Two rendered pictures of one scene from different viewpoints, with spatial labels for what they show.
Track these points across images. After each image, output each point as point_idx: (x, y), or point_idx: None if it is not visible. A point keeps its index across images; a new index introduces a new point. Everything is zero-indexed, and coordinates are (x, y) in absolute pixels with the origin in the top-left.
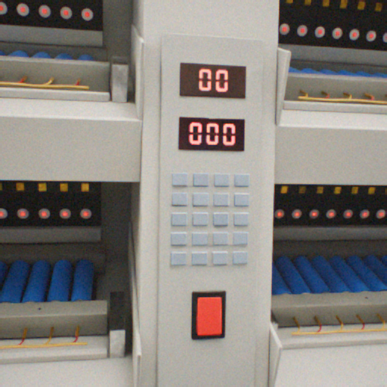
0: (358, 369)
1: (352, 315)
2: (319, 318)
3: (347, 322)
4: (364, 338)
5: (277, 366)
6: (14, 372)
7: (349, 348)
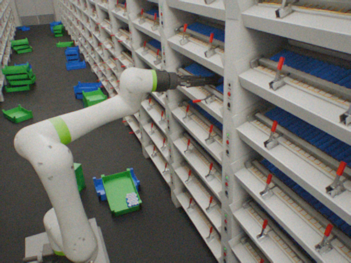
0: (262, 12)
1: (280, 0)
2: (273, 0)
3: (280, 3)
4: (273, 6)
5: (237, 2)
6: (222, 1)
7: (270, 8)
